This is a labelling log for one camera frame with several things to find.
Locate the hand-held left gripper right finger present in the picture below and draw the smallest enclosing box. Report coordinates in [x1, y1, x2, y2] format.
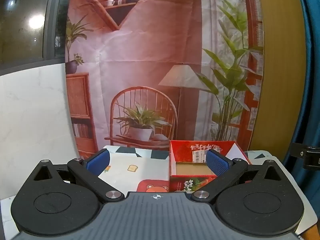
[191, 149, 290, 203]

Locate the yellow wooden panel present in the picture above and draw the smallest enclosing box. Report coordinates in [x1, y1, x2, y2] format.
[249, 0, 308, 153]

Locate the dark glass window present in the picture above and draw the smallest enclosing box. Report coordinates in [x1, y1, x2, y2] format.
[0, 0, 73, 71]

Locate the red strawberry print cardboard box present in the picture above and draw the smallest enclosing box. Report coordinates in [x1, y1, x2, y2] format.
[169, 140, 252, 193]

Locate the printed room scene wall backdrop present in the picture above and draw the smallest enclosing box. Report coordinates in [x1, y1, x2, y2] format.
[64, 0, 265, 161]

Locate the printed cartoon tablecloth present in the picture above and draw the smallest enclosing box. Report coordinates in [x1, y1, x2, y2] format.
[0, 144, 317, 240]

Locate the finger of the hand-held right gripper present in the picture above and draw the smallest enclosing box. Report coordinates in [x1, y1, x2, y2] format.
[291, 142, 311, 158]

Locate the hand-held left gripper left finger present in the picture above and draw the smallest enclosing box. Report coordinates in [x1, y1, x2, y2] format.
[24, 149, 125, 203]

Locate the teal curtain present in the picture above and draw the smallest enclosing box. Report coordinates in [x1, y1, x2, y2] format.
[282, 0, 320, 207]

